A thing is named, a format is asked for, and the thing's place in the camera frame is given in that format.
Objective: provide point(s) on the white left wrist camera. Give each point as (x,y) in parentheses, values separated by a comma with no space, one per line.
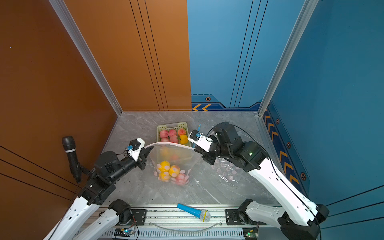
(134,148)

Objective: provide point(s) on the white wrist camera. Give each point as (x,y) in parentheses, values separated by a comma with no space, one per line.
(202,141)
(134,148)

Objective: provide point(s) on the green circuit board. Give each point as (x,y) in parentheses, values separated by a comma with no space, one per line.
(124,233)
(250,234)

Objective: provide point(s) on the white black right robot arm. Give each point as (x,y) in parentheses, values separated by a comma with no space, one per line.
(298,218)

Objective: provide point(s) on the aluminium corner post right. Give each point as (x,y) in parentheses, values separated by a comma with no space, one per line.
(301,23)

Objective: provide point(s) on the black microphone on stand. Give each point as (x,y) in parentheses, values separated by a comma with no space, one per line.
(76,168)

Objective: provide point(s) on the clear zip-top bag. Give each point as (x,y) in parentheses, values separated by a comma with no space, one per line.
(184,157)

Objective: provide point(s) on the light green perforated basket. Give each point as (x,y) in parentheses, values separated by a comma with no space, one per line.
(175,126)

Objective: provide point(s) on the aluminium corner post left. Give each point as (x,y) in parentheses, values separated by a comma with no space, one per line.
(76,36)

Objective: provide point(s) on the pink peach far right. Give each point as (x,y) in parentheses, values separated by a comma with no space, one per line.
(172,132)

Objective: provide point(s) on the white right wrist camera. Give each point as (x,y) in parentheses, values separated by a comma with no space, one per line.
(202,141)

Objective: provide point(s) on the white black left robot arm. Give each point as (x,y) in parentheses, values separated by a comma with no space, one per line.
(102,182)

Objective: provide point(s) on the blue toy microphone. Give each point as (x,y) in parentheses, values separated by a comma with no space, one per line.
(203,215)

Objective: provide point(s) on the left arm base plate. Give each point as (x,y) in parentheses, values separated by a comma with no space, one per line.
(135,216)

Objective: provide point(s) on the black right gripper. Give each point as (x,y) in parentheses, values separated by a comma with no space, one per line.
(207,156)

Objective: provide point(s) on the pink peach centre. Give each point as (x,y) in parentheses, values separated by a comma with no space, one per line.
(175,139)

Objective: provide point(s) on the clear bag with pink dots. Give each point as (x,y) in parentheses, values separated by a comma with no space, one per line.
(226,171)

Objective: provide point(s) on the right green circuit board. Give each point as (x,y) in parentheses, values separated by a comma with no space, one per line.
(250,234)

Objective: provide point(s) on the large pink peach right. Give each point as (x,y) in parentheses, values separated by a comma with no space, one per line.
(181,131)

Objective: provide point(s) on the left green circuit board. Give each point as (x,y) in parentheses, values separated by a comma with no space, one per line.
(124,233)

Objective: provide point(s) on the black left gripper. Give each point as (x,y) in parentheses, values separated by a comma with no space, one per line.
(141,159)

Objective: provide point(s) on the blue zip bag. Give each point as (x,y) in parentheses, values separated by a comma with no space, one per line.
(199,127)

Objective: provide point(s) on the large pink peach top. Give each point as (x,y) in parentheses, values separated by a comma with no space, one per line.
(163,134)

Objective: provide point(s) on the yellow peach with red spot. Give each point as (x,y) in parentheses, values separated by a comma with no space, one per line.
(174,171)

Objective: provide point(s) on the pink peach front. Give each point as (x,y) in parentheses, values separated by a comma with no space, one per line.
(182,179)

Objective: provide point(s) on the aluminium corner post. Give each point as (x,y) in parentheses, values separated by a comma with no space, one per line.
(301,23)
(76,36)

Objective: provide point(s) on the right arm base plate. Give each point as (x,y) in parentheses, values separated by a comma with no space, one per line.
(235,217)

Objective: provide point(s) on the large pink peach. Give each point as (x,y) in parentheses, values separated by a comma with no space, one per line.
(181,131)
(163,134)

